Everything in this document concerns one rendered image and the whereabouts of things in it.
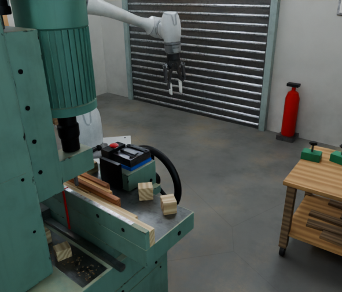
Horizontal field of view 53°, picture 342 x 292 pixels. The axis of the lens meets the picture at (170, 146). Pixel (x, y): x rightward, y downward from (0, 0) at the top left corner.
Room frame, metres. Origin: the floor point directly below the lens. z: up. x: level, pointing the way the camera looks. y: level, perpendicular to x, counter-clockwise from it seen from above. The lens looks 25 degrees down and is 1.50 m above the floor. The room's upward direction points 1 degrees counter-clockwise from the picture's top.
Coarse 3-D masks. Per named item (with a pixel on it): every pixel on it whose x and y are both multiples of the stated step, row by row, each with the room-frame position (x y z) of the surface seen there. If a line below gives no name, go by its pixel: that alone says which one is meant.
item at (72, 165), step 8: (80, 144) 0.95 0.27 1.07; (64, 152) 0.90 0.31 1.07; (72, 152) 0.90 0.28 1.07; (80, 152) 0.90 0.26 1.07; (88, 152) 0.92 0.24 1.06; (64, 160) 0.85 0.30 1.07; (72, 160) 0.87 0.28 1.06; (80, 160) 0.89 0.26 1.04; (88, 160) 0.91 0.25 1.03; (64, 168) 0.85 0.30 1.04; (72, 168) 0.87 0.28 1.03; (80, 168) 0.89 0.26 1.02; (88, 168) 0.91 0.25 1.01; (64, 176) 0.85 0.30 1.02; (72, 176) 0.87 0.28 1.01
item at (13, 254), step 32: (0, 32) 0.70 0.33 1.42; (0, 64) 0.69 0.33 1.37; (0, 96) 0.68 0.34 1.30; (0, 128) 0.66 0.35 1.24; (0, 160) 0.65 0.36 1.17; (0, 192) 0.64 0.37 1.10; (32, 192) 0.69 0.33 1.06; (0, 224) 0.62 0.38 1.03; (32, 224) 0.68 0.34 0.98; (0, 256) 0.61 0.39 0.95; (32, 256) 0.67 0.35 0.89; (0, 288) 0.60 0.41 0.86
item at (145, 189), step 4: (140, 184) 0.92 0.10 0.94; (144, 184) 0.92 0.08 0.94; (148, 184) 0.92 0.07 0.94; (140, 188) 0.90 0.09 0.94; (144, 188) 0.90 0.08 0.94; (148, 188) 0.90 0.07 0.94; (152, 188) 0.90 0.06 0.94; (140, 192) 0.90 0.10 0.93; (144, 192) 0.90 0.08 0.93; (148, 192) 0.90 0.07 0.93; (152, 192) 0.90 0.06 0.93; (140, 196) 0.90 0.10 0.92; (144, 196) 0.90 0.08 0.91; (148, 196) 0.90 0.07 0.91; (152, 196) 0.90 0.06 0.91; (140, 200) 0.90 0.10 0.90
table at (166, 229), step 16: (96, 176) 1.05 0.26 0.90; (112, 192) 0.95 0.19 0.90; (128, 192) 0.95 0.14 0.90; (64, 208) 0.89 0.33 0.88; (128, 208) 0.86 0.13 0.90; (144, 208) 0.86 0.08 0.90; (160, 208) 0.86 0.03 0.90; (80, 224) 0.84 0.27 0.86; (96, 224) 0.79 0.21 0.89; (160, 224) 0.78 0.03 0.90; (176, 224) 0.78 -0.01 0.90; (192, 224) 0.83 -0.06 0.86; (112, 240) 0.75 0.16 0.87; (128, 240) 0.71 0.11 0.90; (160, 240) 0.72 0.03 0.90; (176, 240) 0.77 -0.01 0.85; (128, 256) 0.72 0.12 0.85; (144, 256) 0.68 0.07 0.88; (160, 256) 0.72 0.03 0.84
